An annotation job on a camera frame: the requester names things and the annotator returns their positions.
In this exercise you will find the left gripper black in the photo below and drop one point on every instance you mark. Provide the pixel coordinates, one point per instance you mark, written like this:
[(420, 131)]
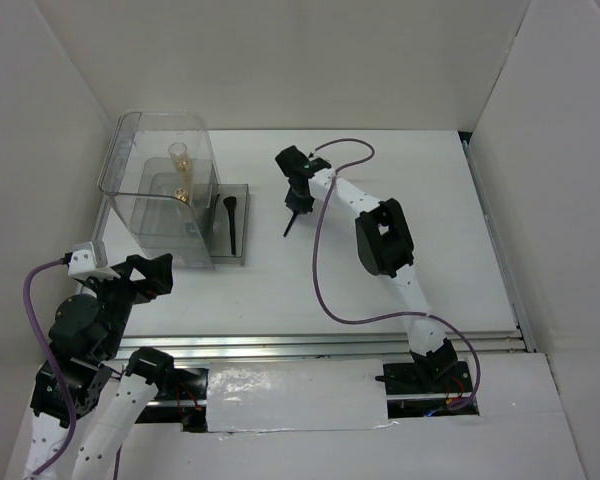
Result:
[(158, 279)]

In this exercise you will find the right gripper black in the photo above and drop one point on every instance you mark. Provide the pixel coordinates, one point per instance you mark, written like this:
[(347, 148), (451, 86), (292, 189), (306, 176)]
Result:
[(296, 204)]

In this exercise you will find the black makeup brush orange tip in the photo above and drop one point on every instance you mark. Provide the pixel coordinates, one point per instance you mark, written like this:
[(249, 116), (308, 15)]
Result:
[(290, 224)]

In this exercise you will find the black makeup brush angled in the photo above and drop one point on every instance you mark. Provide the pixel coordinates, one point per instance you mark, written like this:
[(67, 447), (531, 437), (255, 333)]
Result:
[(230, 204)]

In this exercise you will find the small beige bottle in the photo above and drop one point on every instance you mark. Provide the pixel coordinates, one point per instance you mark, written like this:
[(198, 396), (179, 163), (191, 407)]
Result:
[(184, 195)]

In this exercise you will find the clear acrylic organizer box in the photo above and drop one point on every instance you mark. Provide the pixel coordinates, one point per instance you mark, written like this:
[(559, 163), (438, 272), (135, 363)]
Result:
[(160, 177)]

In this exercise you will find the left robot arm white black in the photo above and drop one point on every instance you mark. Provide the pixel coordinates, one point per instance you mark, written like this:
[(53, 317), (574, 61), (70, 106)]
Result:
[(82, 411)]

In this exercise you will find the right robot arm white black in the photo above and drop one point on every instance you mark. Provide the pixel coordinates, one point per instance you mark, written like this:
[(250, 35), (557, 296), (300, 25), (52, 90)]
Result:
[(385, 248)]

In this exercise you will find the white foil cover plate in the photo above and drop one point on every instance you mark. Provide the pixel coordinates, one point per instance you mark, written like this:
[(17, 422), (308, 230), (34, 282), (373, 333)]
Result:
[(316, 395)]

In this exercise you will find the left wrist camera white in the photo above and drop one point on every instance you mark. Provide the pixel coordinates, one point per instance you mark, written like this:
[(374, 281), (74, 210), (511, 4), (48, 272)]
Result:
[(88, 260)]

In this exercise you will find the aluminium front rail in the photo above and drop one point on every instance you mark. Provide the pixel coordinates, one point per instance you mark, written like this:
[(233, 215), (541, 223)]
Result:
[(190, 350)]

